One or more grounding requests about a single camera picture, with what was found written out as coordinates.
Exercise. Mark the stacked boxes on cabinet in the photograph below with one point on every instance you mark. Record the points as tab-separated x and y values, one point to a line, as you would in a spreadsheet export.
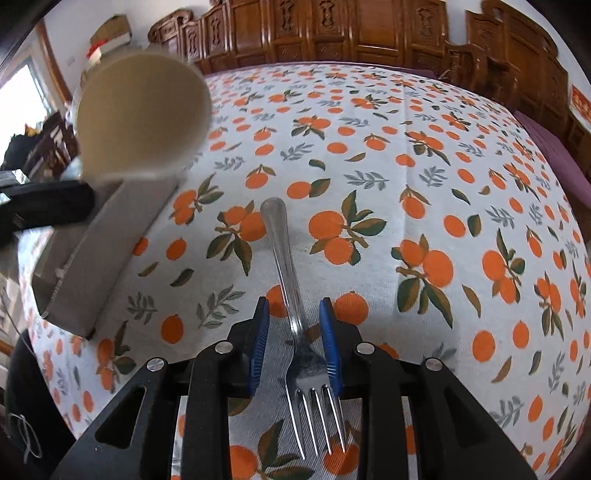
112	34

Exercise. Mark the orange print tablecloth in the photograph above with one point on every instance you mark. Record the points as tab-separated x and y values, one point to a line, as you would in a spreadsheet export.
429	215

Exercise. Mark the white ceramic spoon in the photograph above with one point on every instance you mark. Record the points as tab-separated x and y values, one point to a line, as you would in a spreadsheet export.
141	114

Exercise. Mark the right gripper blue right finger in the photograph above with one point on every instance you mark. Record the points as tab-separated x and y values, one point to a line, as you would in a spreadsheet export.
329	326

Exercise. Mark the grey metal tray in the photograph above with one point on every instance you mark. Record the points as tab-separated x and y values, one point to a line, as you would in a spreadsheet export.
80	264

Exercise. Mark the purple chair cushion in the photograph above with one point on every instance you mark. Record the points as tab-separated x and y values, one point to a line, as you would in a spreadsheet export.
562	163

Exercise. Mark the red sign card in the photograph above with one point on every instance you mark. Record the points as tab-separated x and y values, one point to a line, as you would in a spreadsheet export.
579	104

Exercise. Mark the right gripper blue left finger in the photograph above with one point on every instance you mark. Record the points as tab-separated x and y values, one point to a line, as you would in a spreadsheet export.
255	344

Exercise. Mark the carved wooden bench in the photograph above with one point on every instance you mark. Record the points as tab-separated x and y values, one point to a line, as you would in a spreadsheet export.
243	33

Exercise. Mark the wooden armchair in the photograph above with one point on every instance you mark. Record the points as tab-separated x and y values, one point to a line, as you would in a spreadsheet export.
512	60

